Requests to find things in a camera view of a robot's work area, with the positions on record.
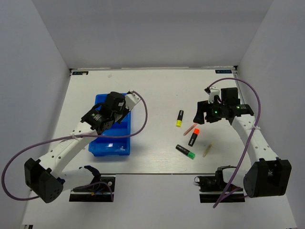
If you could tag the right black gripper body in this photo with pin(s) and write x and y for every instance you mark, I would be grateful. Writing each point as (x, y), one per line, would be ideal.
(214, 111)

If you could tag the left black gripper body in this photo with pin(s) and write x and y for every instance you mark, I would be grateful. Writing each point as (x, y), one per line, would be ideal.
(119, 114)

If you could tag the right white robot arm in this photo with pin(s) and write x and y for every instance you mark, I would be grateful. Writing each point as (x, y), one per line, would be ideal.
(268, 174)

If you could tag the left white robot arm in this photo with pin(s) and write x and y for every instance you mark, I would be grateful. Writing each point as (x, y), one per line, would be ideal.
(44, 176)

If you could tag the slim pink highlighter pen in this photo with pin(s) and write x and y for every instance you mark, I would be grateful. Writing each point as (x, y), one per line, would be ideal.
(190, 129)

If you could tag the orange cap black highlighter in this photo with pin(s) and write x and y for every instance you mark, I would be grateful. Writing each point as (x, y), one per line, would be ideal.
(193, 137)

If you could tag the yellow cap black highlighter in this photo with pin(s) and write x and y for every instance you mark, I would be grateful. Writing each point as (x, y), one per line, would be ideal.
(179, 118)

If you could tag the right table corner label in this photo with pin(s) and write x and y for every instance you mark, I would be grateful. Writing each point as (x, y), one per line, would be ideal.
(223, 71)

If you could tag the table corner label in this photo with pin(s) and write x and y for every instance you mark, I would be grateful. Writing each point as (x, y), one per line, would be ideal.
(223, 71)
(80, 73)

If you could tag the blue compartment tray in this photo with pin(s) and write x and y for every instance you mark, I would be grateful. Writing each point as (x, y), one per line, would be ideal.
(114, 140)

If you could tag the green cap black highlighter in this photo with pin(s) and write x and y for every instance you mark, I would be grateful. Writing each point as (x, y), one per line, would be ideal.
(185, 151)

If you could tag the left table corner label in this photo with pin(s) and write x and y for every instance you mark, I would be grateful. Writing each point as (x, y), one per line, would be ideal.
(80, 73)

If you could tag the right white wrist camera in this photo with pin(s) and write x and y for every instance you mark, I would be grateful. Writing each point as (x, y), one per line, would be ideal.
(213, 93)

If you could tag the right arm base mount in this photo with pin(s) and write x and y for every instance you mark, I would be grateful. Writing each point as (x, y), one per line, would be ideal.
(209, 191)

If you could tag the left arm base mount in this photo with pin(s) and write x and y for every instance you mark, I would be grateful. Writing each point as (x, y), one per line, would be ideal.
(102, 192)

